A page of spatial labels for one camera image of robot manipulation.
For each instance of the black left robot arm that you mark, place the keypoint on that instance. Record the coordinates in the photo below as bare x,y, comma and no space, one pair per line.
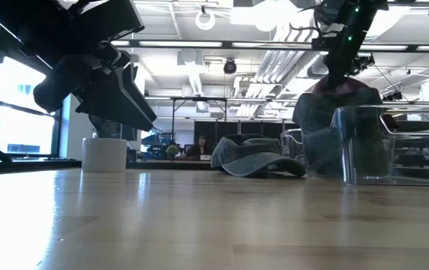
30,22

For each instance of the white plant pot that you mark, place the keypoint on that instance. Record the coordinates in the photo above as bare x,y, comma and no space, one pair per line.
104,155

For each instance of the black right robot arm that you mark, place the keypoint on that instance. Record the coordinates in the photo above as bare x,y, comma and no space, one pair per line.
345,18

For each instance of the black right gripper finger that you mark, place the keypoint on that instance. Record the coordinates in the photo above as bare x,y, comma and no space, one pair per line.
335,82

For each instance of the small background plant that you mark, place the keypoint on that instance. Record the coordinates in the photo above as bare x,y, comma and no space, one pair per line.
172,150

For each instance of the black ceiling camera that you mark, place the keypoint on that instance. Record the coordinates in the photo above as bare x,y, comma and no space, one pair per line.
392,96
230,66
364,62

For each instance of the long ceiling light bar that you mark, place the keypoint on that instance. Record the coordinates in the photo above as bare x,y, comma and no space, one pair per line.
180,44

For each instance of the black office partition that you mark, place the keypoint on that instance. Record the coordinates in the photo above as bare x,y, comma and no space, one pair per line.
237,129

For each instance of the clear plastic bin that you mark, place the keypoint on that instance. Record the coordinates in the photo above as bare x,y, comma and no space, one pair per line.
398,180

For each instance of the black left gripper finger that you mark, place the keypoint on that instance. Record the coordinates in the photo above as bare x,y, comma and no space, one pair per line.
139,97
113,105

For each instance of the maroon cap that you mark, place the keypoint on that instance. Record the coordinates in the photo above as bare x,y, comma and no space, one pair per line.
353,87

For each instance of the white ceiling pipes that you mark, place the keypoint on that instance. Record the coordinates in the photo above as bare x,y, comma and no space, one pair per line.
285,56

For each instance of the person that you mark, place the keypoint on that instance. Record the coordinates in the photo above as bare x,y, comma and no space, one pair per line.
201,144

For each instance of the grey-green denim cap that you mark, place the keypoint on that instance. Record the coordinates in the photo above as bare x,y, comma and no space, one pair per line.
252,157
323,112

